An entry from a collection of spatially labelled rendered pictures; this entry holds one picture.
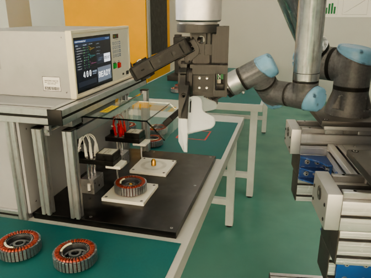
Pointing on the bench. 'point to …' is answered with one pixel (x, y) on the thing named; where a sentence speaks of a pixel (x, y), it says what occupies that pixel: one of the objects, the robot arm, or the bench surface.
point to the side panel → (11, 175)
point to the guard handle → (170, 118)
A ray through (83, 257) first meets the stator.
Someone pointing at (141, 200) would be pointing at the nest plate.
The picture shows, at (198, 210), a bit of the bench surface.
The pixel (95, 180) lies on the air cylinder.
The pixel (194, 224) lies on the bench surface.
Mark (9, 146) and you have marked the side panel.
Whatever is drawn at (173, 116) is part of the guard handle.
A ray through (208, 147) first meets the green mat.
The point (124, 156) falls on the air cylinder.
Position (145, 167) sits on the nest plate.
